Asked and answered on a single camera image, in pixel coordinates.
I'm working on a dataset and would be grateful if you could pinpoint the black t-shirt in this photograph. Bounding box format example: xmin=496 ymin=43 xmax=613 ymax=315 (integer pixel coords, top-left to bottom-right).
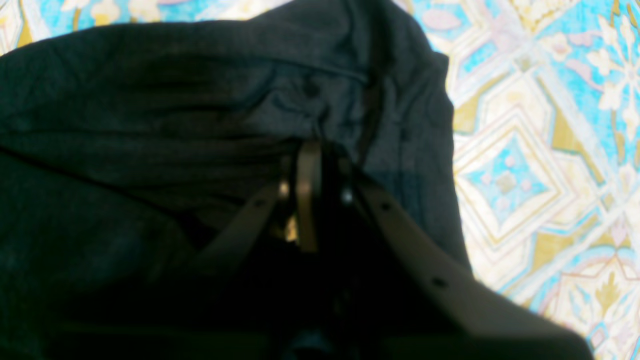
xmin=1 ymin=0 xmax=471 ymax=360

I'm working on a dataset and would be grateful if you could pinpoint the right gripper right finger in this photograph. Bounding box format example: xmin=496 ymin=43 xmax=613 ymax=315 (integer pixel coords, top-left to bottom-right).
xmin=338 ymin=157 xmax=593 ymax=360

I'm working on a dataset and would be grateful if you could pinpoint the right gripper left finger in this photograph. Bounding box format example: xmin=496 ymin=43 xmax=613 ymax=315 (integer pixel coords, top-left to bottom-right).
xmin=190 ymin=140 xmax=323 ymax=281

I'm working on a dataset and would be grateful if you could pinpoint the patterned tablecloth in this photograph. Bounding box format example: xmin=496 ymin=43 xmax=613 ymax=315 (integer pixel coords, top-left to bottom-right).
xmin=1 ymin=0 xmax=639 ymax=360

